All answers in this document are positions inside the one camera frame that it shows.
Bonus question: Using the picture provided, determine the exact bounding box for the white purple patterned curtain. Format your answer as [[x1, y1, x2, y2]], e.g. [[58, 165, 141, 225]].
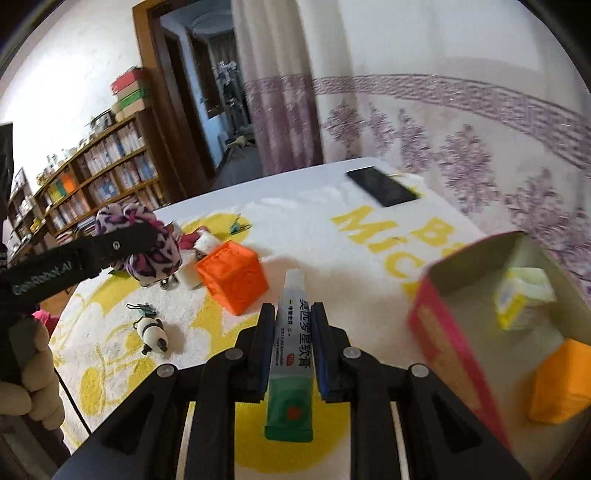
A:
[[295, 0, 591, 305]]

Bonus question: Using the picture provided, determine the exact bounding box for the small yellow white carton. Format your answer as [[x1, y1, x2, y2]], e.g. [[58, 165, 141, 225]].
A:
[[493, 267, 557, 331]]

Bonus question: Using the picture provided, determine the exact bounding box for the pink rectangular box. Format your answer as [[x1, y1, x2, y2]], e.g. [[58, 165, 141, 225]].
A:
[[409, 231, 591, 480]]

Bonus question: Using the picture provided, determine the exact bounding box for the black smartphone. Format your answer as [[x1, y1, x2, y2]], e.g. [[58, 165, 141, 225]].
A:
[[346, 167, 420, 208]]

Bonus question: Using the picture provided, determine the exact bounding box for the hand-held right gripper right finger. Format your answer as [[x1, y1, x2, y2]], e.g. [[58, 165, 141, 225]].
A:
[[310, 302, 532, 480]]

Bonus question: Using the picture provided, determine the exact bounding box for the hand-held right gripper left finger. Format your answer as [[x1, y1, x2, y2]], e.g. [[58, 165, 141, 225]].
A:
[[53, 303, 277, 480]]

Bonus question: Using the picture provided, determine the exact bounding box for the wooden bookshelf with books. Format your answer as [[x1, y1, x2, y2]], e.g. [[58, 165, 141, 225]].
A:
[[7, 108, 174, 259]]

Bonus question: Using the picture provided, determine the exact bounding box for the white yellow printed towel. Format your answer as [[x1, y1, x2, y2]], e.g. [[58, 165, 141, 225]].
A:
[[48, 172, 509, 480]]

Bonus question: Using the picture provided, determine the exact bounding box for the amber soft cube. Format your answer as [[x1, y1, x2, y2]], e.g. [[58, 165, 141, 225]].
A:
[[529, 338, 591, 425]]

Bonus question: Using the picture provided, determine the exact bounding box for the red-orange soft cube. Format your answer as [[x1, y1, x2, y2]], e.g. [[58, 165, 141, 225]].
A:
[[196, 240, 270, 316]]

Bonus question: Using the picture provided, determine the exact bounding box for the purple leopard print plush toy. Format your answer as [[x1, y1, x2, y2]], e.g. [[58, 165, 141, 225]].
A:
[[95, 203, 183, 288]]

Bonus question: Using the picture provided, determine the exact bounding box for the green cardboard box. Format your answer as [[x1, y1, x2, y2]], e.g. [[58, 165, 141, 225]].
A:
[[117, 88, 151, 105]]

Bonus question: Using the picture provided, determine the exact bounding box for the person's left hand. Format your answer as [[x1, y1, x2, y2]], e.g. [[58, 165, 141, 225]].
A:
[[0, 318, 66, 431]]

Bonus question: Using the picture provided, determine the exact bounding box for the white tape roll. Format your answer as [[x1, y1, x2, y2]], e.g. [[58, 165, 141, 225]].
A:
[[177, 230, 219, 291]]

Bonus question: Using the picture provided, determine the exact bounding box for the brown wooden door frame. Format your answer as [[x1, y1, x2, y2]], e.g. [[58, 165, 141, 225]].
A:
[[132, 0, 241, 200]]

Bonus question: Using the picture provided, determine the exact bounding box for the small panda toy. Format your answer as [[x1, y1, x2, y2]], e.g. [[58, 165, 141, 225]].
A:
[[133, 316, 170, 356]]

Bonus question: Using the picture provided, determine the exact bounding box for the black cable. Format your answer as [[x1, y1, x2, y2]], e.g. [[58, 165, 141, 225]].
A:
[[54, 368, 94, 437]]

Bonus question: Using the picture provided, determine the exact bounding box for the gathered purple patterned curtain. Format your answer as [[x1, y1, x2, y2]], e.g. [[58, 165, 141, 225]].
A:
[[231, 0, 324, 177]]

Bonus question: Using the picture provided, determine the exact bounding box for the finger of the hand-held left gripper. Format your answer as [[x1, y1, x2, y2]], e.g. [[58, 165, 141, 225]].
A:
[[76, 224, 160, 278]]

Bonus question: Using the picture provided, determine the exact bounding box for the pink foam hair curler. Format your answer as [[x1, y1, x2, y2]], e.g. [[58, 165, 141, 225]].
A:
[[178, 225, 208, 252]]

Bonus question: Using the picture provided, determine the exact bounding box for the brown cardboard box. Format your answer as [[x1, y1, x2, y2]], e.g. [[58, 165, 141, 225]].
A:
[[113, 99, 151, 121]]

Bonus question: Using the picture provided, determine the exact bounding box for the white green ointment tube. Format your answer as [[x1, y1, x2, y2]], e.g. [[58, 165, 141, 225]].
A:
[[264, 269, 315, 441]]

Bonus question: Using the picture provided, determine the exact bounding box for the coat rack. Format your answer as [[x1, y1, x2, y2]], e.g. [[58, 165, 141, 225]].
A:
[[216, 60, 251, 136]]

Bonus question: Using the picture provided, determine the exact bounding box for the red cloth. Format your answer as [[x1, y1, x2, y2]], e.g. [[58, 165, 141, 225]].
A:
[[31, 308, 61, 334]]

